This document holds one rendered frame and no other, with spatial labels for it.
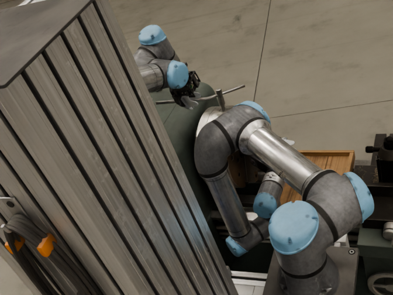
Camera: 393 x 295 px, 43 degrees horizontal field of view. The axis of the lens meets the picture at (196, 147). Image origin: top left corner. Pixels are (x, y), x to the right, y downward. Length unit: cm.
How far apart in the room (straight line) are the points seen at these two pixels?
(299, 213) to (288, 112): 277
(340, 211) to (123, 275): 58
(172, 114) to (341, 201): 90
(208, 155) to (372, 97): 257
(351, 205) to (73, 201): 71
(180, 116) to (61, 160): 125
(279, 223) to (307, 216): 7
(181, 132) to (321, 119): 206
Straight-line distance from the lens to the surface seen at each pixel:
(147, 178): 82
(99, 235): 72
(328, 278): 126
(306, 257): 117
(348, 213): 119
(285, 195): 194
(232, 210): 156
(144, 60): 145
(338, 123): 368
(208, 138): 142
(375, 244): 168
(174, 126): 183
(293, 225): 114
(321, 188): 122
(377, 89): 396
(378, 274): 180
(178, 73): 136
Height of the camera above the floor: 223
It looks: 35 degrees down
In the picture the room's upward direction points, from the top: 22 degrees counter-clockwise
